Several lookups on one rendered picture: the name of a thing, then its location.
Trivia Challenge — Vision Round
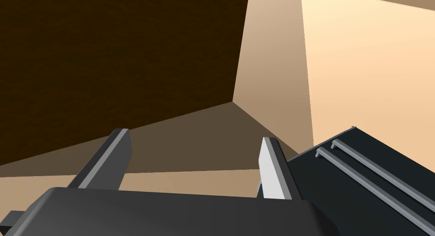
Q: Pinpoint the long grey bar handle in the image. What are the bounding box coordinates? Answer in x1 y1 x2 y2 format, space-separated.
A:
331 138 435 213
315 147 435 235

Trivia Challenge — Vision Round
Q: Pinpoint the black cabinet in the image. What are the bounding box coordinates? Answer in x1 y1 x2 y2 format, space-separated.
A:
286 126 435 236

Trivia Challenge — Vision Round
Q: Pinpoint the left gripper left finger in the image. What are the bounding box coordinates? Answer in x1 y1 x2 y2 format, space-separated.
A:
67 128 133 191

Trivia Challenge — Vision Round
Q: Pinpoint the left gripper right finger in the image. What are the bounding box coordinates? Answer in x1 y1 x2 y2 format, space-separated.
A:
257 137 303 201

